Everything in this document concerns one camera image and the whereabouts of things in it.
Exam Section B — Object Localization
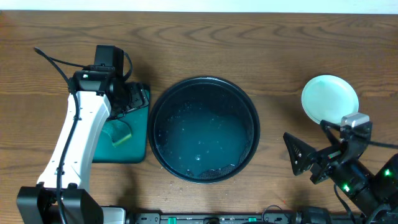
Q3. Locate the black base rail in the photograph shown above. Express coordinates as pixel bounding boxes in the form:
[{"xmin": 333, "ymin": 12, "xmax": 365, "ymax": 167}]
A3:
[{"xmin": 102, "ymin": 212, "xmax": 364, "ymax": 224}]

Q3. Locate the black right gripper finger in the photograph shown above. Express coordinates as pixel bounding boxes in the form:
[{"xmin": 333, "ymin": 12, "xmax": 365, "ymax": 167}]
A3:
[
  {"xmin": 320, "ymin": 120, "xmax": 341, "ymax": 146},
  {"xmin": 283, "ymin": 133, "xmax": 317, "ymax": 176}
]

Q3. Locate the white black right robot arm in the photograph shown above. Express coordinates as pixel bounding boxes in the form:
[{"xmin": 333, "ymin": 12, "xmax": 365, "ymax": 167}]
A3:
[{"xmin": 283, "ymin": 120, "xmax": 397, "ymax": 223}]

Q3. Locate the black round tray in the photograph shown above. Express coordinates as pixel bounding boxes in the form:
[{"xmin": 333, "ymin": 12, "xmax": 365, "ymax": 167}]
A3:
[{"xmin": 148, "ymin": 77, "xmax": 261, "ymax": 184}]

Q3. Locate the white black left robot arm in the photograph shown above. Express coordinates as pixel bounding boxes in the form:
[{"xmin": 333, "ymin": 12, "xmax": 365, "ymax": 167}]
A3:
[{"xmin": 16, "ymin": 68, "xmax": 150, "ymax": 223}]

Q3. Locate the mint green plate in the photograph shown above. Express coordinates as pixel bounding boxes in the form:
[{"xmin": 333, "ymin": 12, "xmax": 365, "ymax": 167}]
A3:
[{"xmin": 301, "ymin": 75, "xmax": 359, "ymax": 124}]

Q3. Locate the green yellow sponge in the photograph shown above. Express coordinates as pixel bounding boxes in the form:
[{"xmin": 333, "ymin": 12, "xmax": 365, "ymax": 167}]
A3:
[{"xmin": 101, "ymin": 119, "xmax": 132, "ymax": 147}]

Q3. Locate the black rectangular soapy water tray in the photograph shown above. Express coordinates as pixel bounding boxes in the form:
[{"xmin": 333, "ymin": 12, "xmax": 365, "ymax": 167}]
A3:
[{"xmin": 91, "ymin": 82, "xmax": 151, "ymax": 164}]

